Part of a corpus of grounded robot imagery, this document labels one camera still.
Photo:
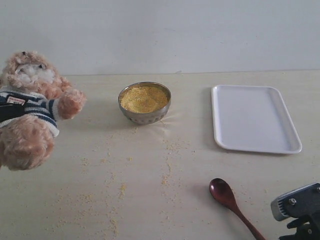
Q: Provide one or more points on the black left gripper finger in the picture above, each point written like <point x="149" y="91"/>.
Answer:
<point x="11" y="111"/>

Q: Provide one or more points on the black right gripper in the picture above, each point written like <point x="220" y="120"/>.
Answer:
<point x="307" y="228"/>

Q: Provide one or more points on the beige teddy bear striped sweater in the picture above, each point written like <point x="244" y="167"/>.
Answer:
<point x="28" y="79"/>

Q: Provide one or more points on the dark red wooden spoon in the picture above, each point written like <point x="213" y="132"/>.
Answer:
<point x="223" y="194"/>

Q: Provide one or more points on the white rectangular plastic tray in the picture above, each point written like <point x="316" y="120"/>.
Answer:
<point x="253" y="119"/>

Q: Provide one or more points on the steel bowl of yellow grain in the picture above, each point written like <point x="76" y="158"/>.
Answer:
<point x="145" y="102"/>

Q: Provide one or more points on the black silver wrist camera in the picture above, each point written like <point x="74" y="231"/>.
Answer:
<point x="303" y="201"/>

